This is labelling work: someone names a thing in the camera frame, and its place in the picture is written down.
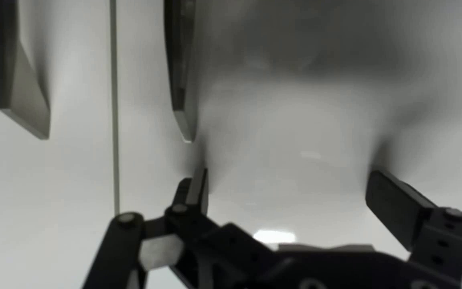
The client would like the dark blade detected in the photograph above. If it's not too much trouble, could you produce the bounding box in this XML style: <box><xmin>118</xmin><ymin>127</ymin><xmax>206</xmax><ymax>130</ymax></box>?
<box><xmin>162</xmin><ymin>0</ymin><xmax>201</xmax><ymax>145</ymax></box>
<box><xmin>0</xmin><ymin>0</ymin><xmax>53</xmax><ymax>143</ymax></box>

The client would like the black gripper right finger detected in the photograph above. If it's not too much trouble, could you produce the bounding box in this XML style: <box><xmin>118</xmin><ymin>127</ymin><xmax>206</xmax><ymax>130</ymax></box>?
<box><xmin>365</xmin><ymin>169</ymin><xmax>462</xmax><ymax>289</ymax></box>

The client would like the white overhead cabinet door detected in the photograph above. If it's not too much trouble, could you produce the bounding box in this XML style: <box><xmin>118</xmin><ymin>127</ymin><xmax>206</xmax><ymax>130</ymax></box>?
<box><xmin>0</xmin><ymin>0</ymin><xmax>119</xmax><ymax>289</ymax></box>
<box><xmin>114</xmin><ymin>0</ymin><xmax>462</xmax><ymax>289</ymax></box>

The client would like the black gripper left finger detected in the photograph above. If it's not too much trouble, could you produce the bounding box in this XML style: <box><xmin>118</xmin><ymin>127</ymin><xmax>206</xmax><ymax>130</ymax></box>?
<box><xmin>84</xmin><ymin>167</ymin><xmax>228</xmax><ymax>289</ymax></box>

